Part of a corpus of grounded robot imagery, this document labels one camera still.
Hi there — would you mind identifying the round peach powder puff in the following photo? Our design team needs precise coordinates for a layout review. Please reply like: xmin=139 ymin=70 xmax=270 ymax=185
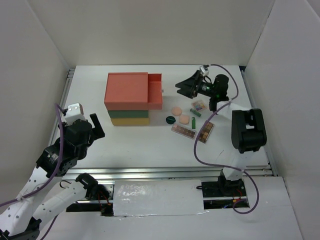
xmin=171 ymin=106 xmax=182 ymax=116

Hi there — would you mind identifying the white foil-edged cover plate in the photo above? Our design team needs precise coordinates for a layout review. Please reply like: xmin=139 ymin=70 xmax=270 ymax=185
xmin=113 ymin=179 xmax=205 ymax=217

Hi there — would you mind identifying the aluminium front rail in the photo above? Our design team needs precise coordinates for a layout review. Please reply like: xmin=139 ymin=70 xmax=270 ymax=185
xmin=59 ymin=165 xmax=278 ymax=181

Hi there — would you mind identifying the aluminium left side rail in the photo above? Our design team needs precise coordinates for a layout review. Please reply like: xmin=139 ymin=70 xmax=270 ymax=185
xmin=49 ymin=68 xmax=75 ymax=145

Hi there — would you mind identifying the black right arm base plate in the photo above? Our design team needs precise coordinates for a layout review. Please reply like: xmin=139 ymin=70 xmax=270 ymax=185
xmin=199 ymin=181 xmax=247 ymax=198

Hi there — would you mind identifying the green lipstick tube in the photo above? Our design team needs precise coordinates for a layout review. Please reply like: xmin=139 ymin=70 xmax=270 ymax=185
xmin=191 ymin=117 xmax=196 ymax=130

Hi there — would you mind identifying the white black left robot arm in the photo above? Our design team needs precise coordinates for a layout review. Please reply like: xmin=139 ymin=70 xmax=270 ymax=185
xmin=0 ymin=113 xmax=105 ymax=240

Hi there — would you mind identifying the three-tier drawer organizer frame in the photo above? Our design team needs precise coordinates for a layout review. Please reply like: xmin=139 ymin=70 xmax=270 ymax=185
xmin=104 ymin=72 xmax=149 ymax=111

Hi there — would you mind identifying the small colourful eyeshadow palette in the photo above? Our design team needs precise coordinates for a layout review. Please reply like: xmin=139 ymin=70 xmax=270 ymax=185
xmin=191 ymin=100 xmax=207 ymax=112

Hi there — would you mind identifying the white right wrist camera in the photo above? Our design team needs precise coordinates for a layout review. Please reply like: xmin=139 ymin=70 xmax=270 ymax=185
xmin=199 ymin=65 xmax=209 ymax=77

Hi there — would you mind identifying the long pink eyeshadow palette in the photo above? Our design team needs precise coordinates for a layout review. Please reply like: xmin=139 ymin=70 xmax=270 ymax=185
xmin=171 ymin=123 xmax=197 ymax=140

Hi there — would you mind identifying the dark green round puff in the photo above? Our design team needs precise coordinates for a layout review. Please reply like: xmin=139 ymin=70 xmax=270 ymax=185
xmin=165 ymin=115 xmax=176 ymax=125

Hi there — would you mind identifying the aluminium rail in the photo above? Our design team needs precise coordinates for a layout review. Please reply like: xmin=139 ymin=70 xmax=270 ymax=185
xmin=49 ymin=68 xmax=75 ymax=145
xmin=240 ymin=69 xmax=279 ymax=177
xmin=59 ymin=165 xmax=278 ymax=181

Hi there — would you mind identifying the green drawer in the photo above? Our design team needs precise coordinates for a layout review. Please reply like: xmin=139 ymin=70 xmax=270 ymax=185
xmin=107 ymin=110 xmax=149 ymax=119

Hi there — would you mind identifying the salmon top drawer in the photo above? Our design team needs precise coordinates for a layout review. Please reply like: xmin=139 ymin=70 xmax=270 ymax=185
xmin=147 ymin=73 xmax=163 ymax=110

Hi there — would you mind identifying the yellow bottom drawer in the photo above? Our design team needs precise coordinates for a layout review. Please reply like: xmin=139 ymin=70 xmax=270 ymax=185
xmin=110 ymin=117 xmax=150 ymax=127

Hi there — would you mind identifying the aluminium right side rail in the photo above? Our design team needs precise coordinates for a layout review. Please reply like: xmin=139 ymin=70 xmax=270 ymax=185
xmin=240 ymin=69 xmax=279 ymax=177

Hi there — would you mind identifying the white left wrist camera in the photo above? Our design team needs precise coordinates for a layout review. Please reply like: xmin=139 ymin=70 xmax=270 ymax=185
xmin=64 ymin=102 xmax=86 ymax=126

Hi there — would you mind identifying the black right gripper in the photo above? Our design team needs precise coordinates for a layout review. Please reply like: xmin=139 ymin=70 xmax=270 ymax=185
xmin=176 ymin=70 xmax=218 ymax=99

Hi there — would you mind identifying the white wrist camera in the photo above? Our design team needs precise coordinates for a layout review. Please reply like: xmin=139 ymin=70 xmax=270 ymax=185
xmin=199 ymin=65 xmax=209 ymax=77
xmin=64 ymin=102 xmax=86 ymax=126

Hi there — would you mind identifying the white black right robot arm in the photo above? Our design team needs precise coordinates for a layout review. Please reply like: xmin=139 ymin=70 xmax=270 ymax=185
xmin=175 ymin=70 xmax=267 ymax=196

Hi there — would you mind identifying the rounded peach makeup sponge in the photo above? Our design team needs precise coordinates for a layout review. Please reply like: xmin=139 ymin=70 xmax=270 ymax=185
xmin=179 ymin=114 xmax=190 ymax=125

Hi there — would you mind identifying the brown gold eyeshadow palette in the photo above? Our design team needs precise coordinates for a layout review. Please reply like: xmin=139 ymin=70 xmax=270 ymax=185
xmin=197 ymin=122 xmax=215 ymax=144

